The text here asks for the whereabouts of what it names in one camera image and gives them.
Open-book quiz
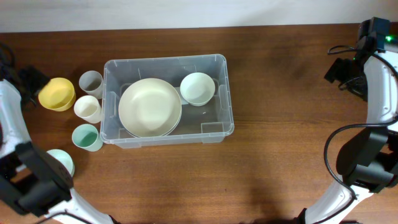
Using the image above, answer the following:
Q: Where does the beige plate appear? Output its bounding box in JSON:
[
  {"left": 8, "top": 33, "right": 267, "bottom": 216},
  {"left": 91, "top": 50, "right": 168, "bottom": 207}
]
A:
[{"left": 118, "top": 78, "right": 182, "bottom": 138}]

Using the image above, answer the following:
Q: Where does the white bowl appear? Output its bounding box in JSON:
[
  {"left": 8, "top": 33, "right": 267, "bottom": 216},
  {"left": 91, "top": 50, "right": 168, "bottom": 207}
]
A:
[{"left": 180, "top": 72, "right": 215, "bottom": 106}]

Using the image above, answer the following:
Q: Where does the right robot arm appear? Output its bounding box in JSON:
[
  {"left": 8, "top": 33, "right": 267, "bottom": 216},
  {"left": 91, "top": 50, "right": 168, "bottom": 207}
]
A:
[{"left": 294, "top": 17, "right": 397, "bottom": 224}]

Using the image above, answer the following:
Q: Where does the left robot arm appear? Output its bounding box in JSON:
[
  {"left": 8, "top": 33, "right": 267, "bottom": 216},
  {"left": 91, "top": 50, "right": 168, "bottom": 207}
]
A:
[{"left": 1, "top": 65, "right": 116, "bottom": 223}]

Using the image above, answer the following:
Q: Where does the yellow bowl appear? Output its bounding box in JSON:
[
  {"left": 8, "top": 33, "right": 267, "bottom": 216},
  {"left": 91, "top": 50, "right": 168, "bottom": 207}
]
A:
[{"left": 38, "top": 78, "right": 76, "bottom": 111}]

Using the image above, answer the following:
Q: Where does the grey cup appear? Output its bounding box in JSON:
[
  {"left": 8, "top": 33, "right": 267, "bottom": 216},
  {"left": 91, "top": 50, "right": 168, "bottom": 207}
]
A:
[{"left": 78, "top": 70, "right": 103, "bottom": 99}]

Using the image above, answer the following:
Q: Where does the cream cup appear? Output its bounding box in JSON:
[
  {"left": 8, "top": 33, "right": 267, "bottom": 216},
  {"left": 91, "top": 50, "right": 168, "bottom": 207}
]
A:
[{"left": 73, "top": 95, "right": 102, "bottom": 124}]

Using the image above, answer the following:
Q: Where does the green cup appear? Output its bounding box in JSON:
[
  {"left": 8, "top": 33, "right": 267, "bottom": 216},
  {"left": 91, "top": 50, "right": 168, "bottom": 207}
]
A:
[{"left": 72, "top": 124, "right": 103, "bottom": 152}]

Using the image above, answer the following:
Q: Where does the mint green bowl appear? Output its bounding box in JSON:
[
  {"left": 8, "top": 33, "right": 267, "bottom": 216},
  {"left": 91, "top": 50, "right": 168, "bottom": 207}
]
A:
[{"left": 47, "top": 149, "right": 75, "bottom": 177}]

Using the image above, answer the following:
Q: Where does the clear plastic storage bin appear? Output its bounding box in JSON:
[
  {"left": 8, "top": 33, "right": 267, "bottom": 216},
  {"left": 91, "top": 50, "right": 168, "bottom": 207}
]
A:
[{"left": 100, "top": 54, "right": 234, "bottom": 149}]

